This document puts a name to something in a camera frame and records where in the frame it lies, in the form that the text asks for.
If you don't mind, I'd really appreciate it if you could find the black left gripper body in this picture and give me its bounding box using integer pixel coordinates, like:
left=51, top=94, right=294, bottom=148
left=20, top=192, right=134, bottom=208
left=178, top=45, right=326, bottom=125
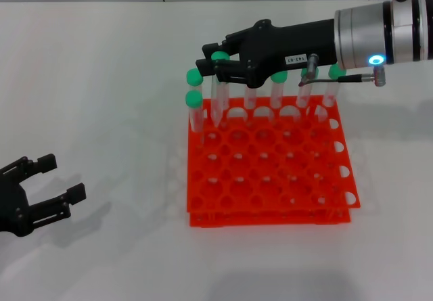
left=0, top=173, right=35, bottom=238

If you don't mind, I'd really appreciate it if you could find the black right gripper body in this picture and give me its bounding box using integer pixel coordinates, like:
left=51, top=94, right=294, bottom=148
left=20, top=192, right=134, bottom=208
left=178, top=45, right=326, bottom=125
left=236, top=18, right=340, bottom=89

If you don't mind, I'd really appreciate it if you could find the orange test tube rack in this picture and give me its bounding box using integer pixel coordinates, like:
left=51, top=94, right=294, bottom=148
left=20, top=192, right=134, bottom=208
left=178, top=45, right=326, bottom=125
left=185, top=95, right=361, bottom=229

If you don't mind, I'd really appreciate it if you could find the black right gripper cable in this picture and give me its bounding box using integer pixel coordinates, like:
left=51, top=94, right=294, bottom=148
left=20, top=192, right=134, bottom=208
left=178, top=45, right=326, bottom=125
left=298, top=53, right=387, bottom=87

